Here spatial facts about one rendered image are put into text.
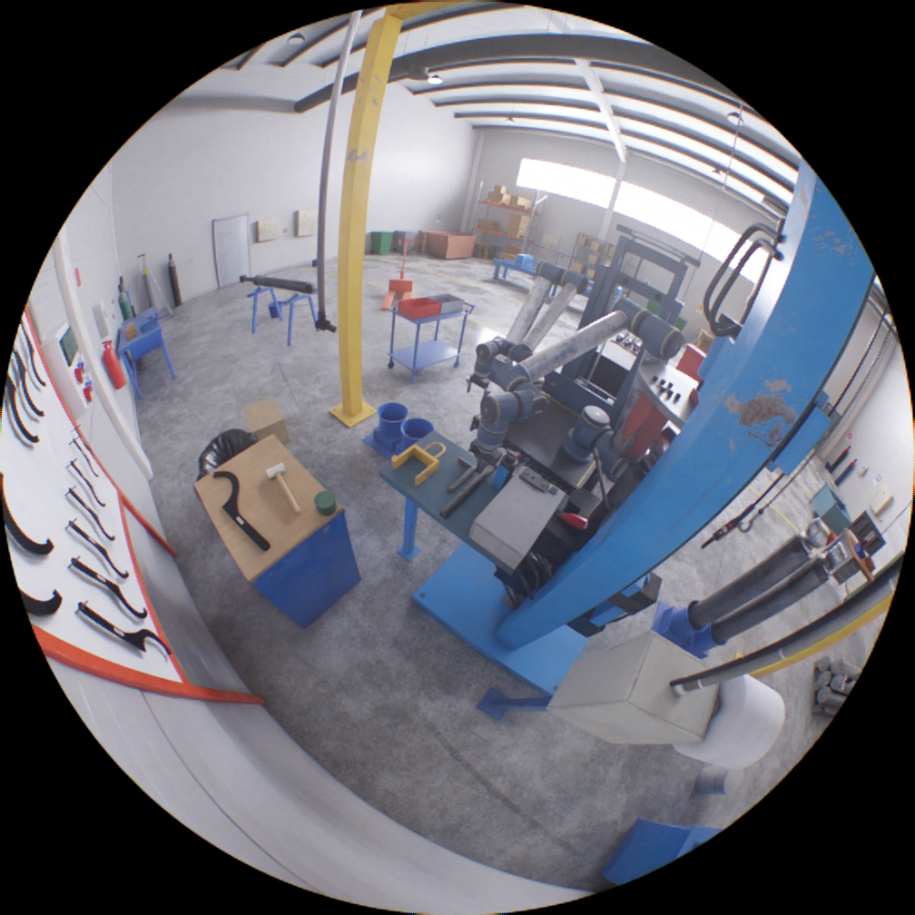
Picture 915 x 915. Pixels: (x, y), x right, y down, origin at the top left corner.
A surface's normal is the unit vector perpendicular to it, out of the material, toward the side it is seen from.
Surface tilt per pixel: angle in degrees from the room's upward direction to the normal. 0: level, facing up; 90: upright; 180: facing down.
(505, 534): 0
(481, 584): 0
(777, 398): 90
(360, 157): 90
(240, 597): 0
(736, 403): 90
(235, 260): 90
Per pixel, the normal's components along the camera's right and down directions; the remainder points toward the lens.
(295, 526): 0.16, -0.69
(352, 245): 0.79, 0.52
